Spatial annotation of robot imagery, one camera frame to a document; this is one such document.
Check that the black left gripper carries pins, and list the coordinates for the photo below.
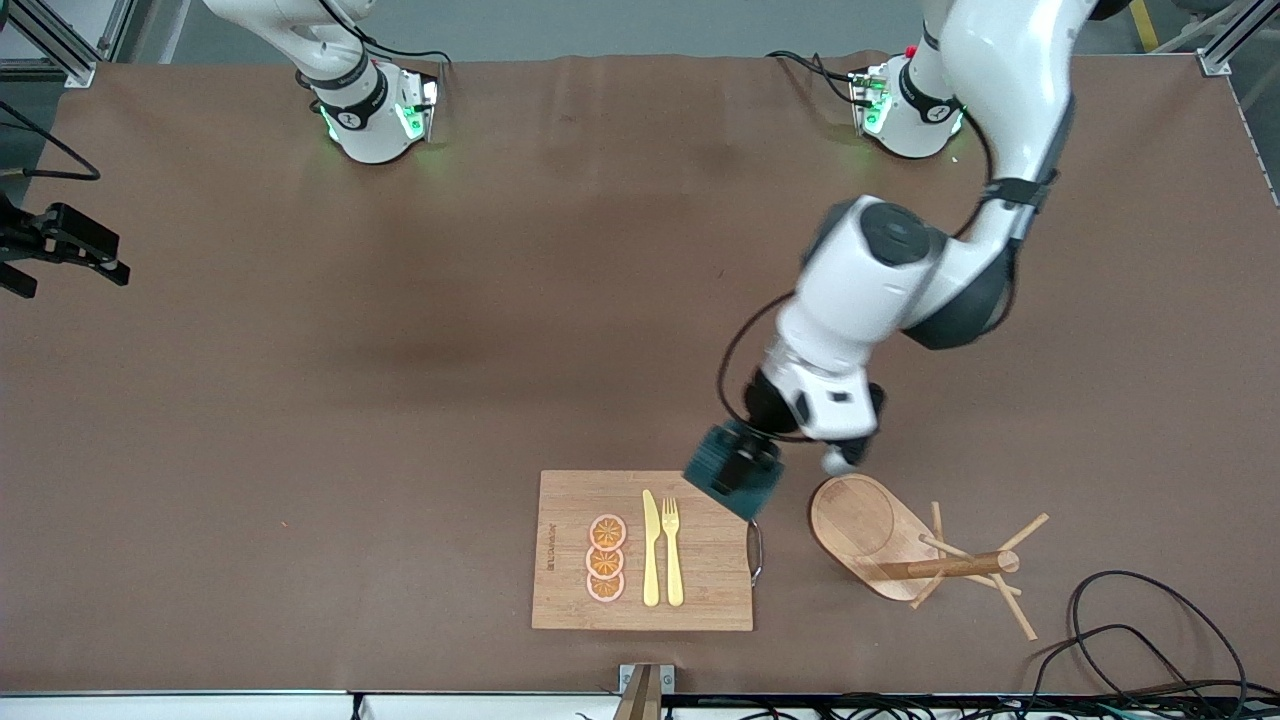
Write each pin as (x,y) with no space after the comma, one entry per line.
(768,407)

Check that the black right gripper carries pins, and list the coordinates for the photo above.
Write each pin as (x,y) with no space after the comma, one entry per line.
(62,234)

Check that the dark teal ribbed cup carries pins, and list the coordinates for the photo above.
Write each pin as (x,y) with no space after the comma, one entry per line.
(702,468)

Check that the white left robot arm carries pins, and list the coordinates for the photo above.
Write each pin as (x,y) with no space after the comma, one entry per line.
(870,290)

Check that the wooden mug tree rack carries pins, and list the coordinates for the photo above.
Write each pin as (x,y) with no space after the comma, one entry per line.
(850,520)

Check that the yellow plastic fork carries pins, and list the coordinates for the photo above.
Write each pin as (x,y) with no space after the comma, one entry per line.
(673,560)

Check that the yellow plastic knife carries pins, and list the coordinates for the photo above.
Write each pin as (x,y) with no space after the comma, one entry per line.
(651,560)

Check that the orange slice toy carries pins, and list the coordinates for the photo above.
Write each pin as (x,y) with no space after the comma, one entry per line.
(605,563)
(605,588)
(607,532)

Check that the metal table edge bracket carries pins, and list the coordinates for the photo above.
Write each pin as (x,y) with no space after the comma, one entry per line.
(645,690)

